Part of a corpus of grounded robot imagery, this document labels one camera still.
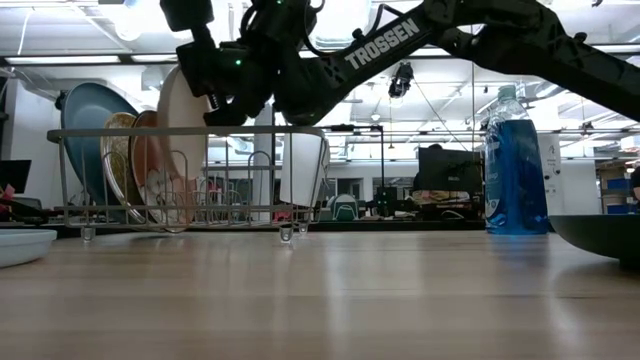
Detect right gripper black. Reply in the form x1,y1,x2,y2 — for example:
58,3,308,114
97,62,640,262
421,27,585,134
159,0,319,126

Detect beige plate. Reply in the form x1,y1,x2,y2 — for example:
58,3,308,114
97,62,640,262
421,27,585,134
156,64,214,229

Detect red-brown plate with flower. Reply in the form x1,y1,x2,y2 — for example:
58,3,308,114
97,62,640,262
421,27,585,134
128,109,199,226

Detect yellow speckled plate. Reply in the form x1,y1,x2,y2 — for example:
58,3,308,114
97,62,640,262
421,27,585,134
99,112,146,224

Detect large dark blue plate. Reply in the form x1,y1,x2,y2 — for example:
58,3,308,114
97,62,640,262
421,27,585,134
59,82,141,221

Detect small light blue plate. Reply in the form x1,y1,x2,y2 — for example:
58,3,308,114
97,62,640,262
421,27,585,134
0,228,58,269

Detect clear plastic utensil cup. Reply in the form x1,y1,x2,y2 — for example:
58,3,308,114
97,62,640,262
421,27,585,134
278,132,331,209

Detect green chair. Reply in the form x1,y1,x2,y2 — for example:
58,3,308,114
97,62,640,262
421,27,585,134
329,193,359,222

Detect dark flat screen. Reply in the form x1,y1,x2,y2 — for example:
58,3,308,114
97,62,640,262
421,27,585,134
0,159,32,195

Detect black box with green light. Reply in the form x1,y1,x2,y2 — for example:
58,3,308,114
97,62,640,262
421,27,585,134
375,187,396,217

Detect black computer monitor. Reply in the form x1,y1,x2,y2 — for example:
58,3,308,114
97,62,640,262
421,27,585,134
417,147,485,194

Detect blue dish soap bottle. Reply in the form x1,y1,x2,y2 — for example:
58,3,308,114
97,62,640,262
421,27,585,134
483,84,550,236

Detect dark bowl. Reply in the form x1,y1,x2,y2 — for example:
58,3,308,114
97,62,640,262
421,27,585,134
548,213,640,271

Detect blue storage bins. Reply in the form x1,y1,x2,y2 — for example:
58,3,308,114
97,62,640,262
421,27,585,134
607,177,632,215

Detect metal wire dish rack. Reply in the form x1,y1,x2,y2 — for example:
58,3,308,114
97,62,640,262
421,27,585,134
47,125,331,244

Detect black hanging camera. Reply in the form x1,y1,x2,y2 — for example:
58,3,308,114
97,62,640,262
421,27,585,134
388,62,415,99

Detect black aluminium table rail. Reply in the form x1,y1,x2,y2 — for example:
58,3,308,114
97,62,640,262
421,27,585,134
0,219,489,232

